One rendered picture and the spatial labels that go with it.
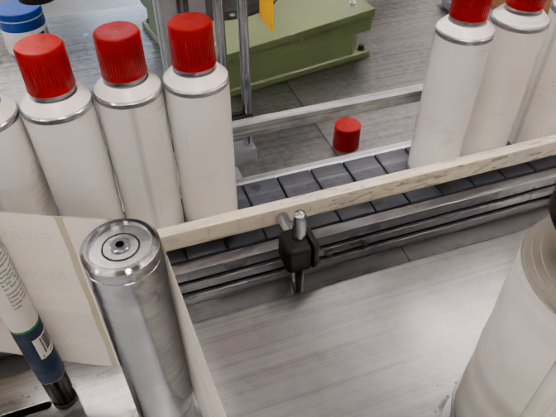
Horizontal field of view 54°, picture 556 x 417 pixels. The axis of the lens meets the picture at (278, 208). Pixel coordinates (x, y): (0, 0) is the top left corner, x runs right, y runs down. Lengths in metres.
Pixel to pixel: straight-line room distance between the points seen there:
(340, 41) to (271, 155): 0.26
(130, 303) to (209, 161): 0.21
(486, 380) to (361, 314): 0.16
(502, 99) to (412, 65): 0.34
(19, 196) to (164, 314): 0.20
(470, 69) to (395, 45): 0.45
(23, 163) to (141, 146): 0.09
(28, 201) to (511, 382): 0.36
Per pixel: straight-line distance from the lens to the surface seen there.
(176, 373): 0.34
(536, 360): 0.30
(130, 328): 0.29
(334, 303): 0.48
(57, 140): 0.43
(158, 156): 0.45
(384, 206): 0.56
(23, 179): 0.45
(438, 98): 0.55
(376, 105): 0.57
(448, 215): 0.60
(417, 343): 0.46
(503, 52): 0.57
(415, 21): 1.06
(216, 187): 0.48
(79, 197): 0.46
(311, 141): 0.72
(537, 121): 0.65
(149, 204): 0.48
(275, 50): 0.82
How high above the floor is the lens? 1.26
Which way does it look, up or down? 44 degrees down
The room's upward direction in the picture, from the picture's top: straight up
